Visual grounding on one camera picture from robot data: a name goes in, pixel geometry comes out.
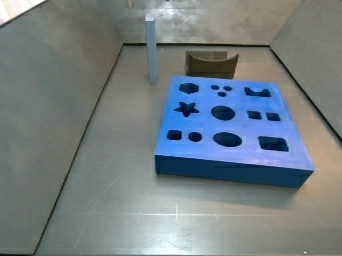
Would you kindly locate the blue shape-sorting fixture block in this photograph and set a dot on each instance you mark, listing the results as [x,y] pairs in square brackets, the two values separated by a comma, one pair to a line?
[227,130]

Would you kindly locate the light blue square-circle object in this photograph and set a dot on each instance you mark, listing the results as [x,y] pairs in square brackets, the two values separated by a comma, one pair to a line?
[151,48]

